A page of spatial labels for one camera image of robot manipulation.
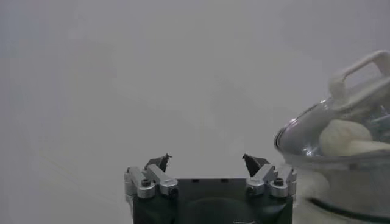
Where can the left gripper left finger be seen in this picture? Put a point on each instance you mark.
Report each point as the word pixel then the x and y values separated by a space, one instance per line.
pixel 149 182

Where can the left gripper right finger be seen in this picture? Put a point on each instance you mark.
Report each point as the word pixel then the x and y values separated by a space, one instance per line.
pixel 265 181

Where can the cream pleated steamed baozi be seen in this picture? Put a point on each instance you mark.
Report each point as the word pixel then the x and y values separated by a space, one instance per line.
pixel 344 137

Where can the white electric cooker base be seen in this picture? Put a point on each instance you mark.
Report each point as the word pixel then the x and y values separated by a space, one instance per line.
pixel 314 190

